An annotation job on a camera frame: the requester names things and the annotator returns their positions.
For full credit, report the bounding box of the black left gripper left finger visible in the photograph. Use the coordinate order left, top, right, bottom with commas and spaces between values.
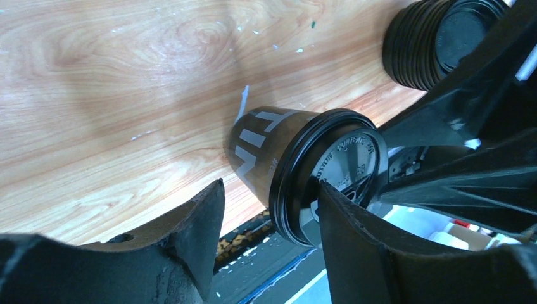
1, 179, 225, 303

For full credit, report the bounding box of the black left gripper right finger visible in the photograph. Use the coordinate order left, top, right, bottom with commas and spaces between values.
319, 182, 536, 303

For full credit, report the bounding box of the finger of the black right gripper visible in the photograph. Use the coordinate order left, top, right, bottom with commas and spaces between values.
377, 130, 536, 235
379, 1, 536, 147

